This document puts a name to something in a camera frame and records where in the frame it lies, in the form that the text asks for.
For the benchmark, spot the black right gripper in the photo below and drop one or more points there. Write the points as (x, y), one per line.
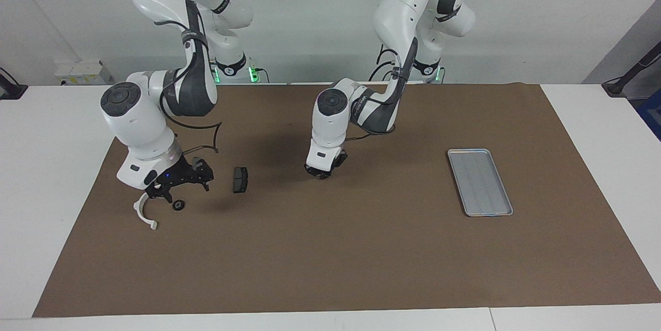
(178, 176)

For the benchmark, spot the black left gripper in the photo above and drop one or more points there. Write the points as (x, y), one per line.
(328, 170)

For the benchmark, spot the large black bearing gear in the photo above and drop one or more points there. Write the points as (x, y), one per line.
(178, 205)

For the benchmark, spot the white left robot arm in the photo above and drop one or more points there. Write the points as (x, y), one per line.
(413, 5)

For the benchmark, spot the silver metal tray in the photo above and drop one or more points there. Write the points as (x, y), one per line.
(480, 184)

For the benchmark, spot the short grey brake pad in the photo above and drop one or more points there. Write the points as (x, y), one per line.
(240, 179)

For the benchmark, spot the brown table mat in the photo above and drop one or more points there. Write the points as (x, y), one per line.
(335, 248)

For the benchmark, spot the white power strip box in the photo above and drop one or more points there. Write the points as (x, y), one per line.
(82, 72)

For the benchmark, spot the black table clamp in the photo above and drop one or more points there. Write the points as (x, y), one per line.
(11, 89)

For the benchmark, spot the blue crate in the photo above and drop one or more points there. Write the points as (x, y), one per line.
(651, 116)

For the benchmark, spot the white semicircular bracket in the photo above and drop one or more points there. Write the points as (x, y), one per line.
(139, 213)

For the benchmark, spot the black camera stand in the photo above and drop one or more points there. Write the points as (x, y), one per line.
(632, 70)

